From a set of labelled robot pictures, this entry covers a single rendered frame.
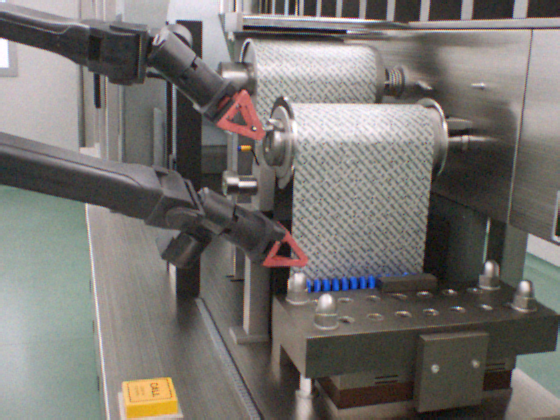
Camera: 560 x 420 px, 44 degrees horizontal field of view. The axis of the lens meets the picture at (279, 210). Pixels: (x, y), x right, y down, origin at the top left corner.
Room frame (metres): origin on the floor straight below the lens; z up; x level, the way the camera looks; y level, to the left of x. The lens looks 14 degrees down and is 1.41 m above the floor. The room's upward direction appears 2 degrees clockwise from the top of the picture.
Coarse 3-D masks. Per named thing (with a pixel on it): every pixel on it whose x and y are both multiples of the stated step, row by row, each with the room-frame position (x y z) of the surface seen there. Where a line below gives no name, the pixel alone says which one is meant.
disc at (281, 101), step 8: (280, 96) 1.11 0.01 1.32; (280, 104) 1.10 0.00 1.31; (288, 104) 1.06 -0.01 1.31; (272, 112) 1.14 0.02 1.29; (288, 112) 1.06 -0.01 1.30; (296, 128) 1.03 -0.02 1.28; (296, 136) 1.03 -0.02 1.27; (296, 144) 1.03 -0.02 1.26; (296, 152) 1.03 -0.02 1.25; (288, 168) 1.05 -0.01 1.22; (288, 176) 1.05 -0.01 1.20; (280, 184) 1.09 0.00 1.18; (288, 184) 1.06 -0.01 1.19
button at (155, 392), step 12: (132, 384) 0.89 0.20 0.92; (144, 384) 0.89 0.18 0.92; (156, 384) 0.89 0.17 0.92; (168, 384) 0.89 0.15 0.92; (132, 396) 0.86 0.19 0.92; (144, 396) 0.86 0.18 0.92; (156, 396) 0.86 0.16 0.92; (168, 396) 0.86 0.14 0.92; (132, 408) 0.84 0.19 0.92; (144, 408) 0.84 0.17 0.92; (156, 408) 0.84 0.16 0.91; (168, 408) 0.85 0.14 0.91
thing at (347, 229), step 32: (320, 192) 1.05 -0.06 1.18; (352, 192) 1.07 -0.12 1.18; (384, 192) 1.08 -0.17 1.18; (416, 192) 1.10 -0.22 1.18; (320, 224) 1.05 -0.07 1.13; (352, 224) 1.07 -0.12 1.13; (384, 224) 1.08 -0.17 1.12; (416, 224) 1.10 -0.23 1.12; (320, 256) 1.05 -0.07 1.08; (352, 256) 1.07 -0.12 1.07; (384, 256) 1.09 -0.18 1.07; (416, 256) 1.10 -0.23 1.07
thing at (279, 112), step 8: (280, 112) 1.09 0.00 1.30; (432, 112) 1.15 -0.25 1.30; (288, 120) 1.06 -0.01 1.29; (432, 120) 1.13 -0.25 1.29; (288, 128) 1.05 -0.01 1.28; (288, 136) 1.05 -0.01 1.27; (288, 144) 1.04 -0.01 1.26; (288, 152) 1.04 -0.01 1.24; (288, 160) 1.04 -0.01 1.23; (280, 168) 1.08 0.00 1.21; (432, 168) 1.13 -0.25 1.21; (280, 176) 1.08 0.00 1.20
